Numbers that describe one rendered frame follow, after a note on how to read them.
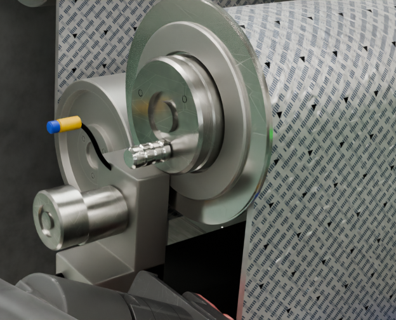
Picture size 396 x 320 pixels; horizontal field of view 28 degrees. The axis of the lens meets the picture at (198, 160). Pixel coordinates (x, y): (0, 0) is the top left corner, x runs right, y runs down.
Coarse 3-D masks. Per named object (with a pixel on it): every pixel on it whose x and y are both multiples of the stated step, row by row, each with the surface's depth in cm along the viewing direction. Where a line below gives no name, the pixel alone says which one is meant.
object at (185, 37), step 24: (168, 24) 50; (192, 24) 48; (144, 48) 53; (168, 48) 51; (192, 48) 49; (216, 48) 47; (216, 72) 47; (240, 96) 46; (240, 120) 47; (240, 144) 47; (216, 168) 49; (240, 168) 48; (192, 192) 52; (216, 192) 50
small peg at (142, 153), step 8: (144, 144) 49; (152, 144) 49; (160, 144) 49; (168, 144) 50; (128, 152) 48; (136, 152) 48; (144, 152) 49; (152, 152) 49; (160, 152) 49; (168, 152) 50; (128, 160) 49; (136, 160) 48; (144, 160) 49; (152, 160) 49; (160, 160) 49; (168, 160) 50
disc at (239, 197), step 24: (168, 0) 50; (192, 0) 48; (144, 24) 53; (216, 24) 47; (240, 48) 46; (240, 72) 46; (264, 96) 45; (264, 120) 45; (264, 144) 46; (264, 168) 46; (240, 192) 48; (192, 216) 53; (216, 216) 51
